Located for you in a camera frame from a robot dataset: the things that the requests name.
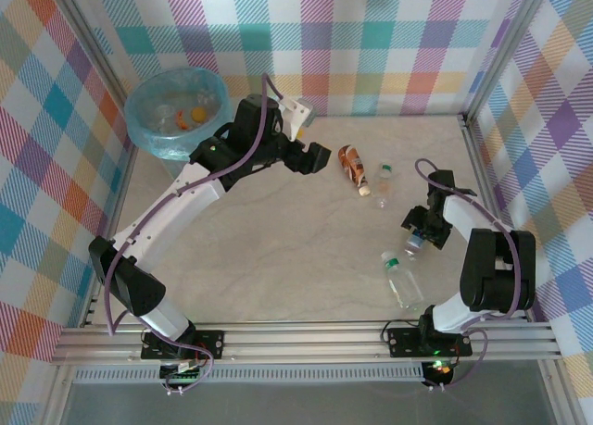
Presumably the slim clear bottle green cap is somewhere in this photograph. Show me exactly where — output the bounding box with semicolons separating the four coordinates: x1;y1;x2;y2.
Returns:
372;163;396;209

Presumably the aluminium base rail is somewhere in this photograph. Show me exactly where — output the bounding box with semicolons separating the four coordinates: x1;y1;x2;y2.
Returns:
49;319;565;367

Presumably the brown coffee bottle white cap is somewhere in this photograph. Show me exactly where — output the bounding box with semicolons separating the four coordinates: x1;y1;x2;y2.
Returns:
336;144;373;198

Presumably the wide clear bottle green cap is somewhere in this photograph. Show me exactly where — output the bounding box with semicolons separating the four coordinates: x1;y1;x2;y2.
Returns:
379;251;425;310

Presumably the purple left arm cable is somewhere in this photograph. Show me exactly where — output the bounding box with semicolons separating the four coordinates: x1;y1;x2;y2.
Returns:
105;72;286;396

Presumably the clear bottle blue label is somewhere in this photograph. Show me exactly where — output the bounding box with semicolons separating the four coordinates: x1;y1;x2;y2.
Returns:
403;230;428;262

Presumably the grey slotted cable duct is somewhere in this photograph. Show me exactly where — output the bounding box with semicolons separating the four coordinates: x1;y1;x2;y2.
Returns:
71;368;427;383

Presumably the bin with blue bag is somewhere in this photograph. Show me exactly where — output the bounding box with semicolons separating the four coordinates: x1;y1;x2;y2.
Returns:
123;66;232;181

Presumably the aluminium frame post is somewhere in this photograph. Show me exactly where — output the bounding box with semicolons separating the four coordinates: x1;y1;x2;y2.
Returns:
54;0;136;160
461;0;557;126

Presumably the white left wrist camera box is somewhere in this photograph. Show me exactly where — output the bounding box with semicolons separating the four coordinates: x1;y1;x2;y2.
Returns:
276;95;317;142

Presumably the aluminium side rail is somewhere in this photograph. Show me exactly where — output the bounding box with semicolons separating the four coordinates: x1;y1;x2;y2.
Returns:
461;115;509;241

